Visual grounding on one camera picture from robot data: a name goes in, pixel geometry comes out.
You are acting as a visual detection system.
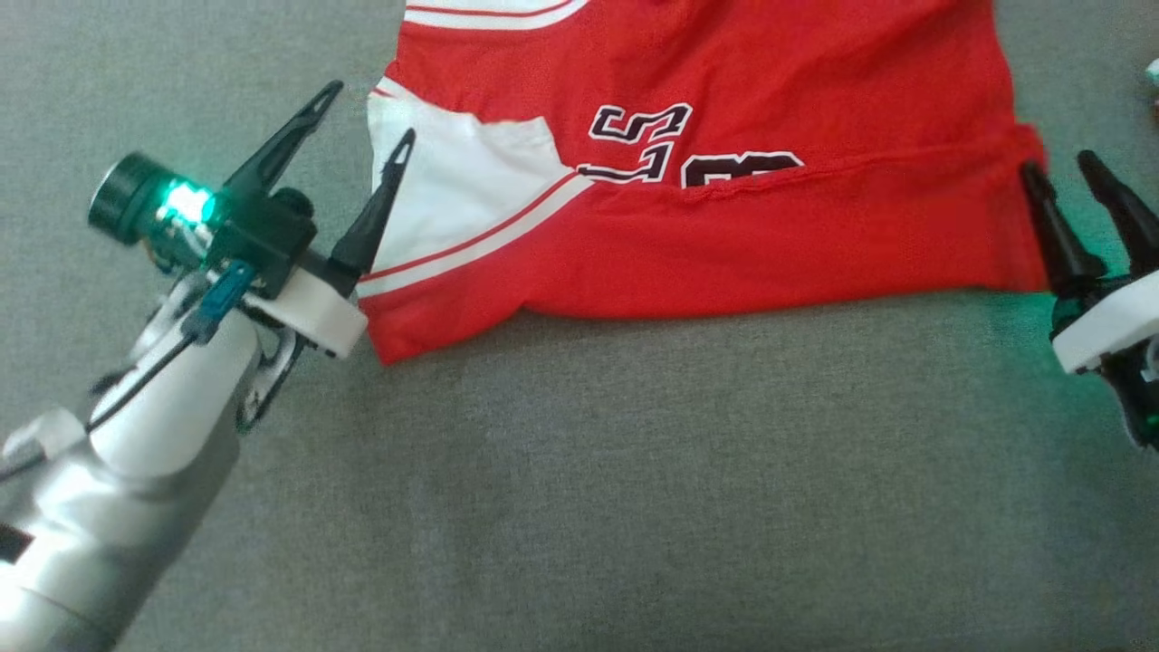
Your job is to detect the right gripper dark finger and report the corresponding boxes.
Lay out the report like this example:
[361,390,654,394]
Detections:
[1076,149,1159,278]
[1019,160,1107,296]

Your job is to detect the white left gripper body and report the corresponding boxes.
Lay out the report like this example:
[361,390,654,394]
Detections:
[237,254,368,431]

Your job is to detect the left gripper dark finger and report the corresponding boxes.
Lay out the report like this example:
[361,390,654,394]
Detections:
[328,129,417,296]
[222,80,345,197]

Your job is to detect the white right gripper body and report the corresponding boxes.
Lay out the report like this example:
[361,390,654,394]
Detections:
[1050,270,1159,449]

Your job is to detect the red basketball jersey garment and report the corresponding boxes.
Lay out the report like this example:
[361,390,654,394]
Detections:
[356,0,1051,366]

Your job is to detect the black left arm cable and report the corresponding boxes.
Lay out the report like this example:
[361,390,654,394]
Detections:
[0,261,259,476]

